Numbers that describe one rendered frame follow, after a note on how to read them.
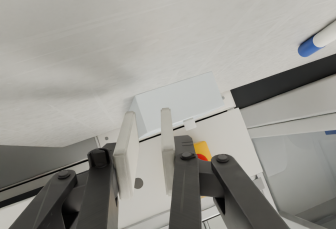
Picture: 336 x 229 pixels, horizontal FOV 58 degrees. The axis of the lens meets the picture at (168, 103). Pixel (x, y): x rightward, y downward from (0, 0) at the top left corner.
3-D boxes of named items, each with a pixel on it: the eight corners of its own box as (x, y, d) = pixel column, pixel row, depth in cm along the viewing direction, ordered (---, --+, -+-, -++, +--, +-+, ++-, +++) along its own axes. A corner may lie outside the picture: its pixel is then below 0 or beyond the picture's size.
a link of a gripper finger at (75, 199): (114, 210, 15) (56, 216, 15) (124, 161, 20) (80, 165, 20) (110, 185, 15) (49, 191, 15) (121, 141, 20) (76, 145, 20)
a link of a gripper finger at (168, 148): (161, 150, 16) (175, 149, 16) (160, 107, 23) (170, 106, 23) (166, 197, 17) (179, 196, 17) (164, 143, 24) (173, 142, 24)
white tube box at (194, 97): (134, 95, 29) (147, 132, 29) (212, 70, 31) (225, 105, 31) (127, 113, 41) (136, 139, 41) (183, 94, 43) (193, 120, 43)
